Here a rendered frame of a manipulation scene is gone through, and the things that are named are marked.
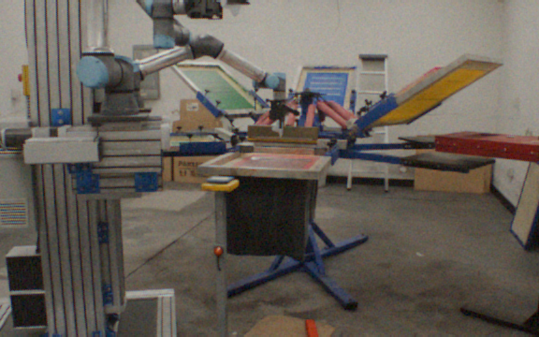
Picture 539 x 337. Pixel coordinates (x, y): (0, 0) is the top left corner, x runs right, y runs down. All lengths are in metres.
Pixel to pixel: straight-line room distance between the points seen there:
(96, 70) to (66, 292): 1.04
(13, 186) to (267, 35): 5.38
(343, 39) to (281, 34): 0.86
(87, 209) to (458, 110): 5.54
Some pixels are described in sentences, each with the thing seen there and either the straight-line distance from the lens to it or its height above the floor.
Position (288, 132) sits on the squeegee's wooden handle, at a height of 1.11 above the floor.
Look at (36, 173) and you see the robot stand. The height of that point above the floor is 1.01.
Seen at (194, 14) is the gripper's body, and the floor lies 1.62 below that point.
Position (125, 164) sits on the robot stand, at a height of 1.07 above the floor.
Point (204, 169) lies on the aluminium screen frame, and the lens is 2.46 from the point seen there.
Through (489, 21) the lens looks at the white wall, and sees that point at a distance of 7.16.
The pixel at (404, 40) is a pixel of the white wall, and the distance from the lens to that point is 7.02.
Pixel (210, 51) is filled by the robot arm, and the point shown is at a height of 1.54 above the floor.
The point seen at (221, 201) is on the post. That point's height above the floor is 0.87.
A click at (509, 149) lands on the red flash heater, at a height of 1.07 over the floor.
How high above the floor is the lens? 1.39
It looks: 10 degrees down
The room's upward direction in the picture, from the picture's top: 1 degrees clockwise
